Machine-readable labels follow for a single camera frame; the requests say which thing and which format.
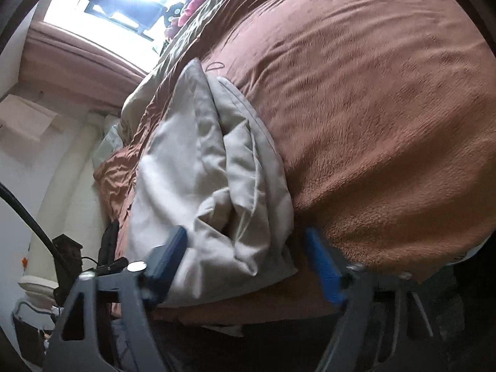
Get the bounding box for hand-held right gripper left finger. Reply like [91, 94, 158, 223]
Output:
[42, 225, 189, 372]

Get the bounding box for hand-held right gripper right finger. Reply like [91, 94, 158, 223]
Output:
[304, 227, 439, 372]

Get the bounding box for beige pants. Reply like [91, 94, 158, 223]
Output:
[126, 57, 299, 309]

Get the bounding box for dark wooden box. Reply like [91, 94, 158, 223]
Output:
[52, 234, 84, 277]

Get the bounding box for brown fleece blanket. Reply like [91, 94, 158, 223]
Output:
[93, 0, 496, 327]

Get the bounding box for beige cardboard piece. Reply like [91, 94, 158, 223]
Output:
[0, 95, 60, 145]

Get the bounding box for olive grey duvet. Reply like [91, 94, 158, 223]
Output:
[119, 0, 252, 134]

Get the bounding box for pink curtain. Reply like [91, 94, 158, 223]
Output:
[19, 20, 156, 110]

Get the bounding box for black plush toy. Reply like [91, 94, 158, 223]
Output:
[163, 2, 186, 35]

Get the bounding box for pink cloth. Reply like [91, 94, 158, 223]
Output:
[177, 0, 215, 24]

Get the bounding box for bright window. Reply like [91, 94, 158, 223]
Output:
[42, 0, 218, 75]

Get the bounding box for black cable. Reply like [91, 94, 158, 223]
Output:
[0, 180, 67, 280]

